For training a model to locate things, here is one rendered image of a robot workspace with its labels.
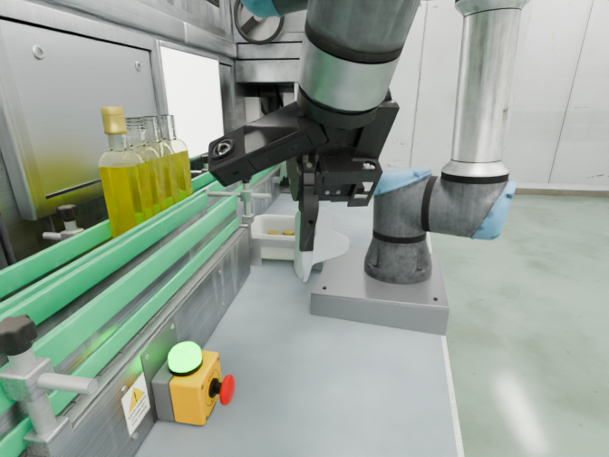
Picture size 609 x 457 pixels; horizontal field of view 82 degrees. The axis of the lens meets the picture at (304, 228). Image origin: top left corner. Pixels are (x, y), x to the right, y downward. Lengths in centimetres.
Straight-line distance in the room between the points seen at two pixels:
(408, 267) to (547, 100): 467
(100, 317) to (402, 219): 55
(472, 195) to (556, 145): 477
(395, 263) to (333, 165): 45
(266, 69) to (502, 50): 116
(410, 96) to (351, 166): 409
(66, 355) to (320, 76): 36
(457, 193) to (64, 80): 75
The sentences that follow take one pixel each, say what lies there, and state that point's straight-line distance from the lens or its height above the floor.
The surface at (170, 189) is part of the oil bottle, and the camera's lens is 79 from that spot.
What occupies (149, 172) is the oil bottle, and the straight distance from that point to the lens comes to 72.
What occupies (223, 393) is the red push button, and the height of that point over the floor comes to 80.
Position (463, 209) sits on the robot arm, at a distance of 70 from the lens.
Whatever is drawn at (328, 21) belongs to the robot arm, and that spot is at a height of 122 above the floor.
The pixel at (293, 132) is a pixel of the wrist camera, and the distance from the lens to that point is 31.
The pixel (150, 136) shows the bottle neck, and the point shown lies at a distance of 79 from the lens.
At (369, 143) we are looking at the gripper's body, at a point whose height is 114.
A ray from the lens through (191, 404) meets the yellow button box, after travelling 54.
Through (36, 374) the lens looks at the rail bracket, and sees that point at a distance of 38.
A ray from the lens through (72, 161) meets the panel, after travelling 81.
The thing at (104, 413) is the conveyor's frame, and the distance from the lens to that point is 48.
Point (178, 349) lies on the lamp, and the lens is 53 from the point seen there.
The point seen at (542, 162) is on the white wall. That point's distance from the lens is 542.
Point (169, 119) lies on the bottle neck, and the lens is 83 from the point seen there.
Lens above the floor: 118
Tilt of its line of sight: 20 degrees down
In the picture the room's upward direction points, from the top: straight up
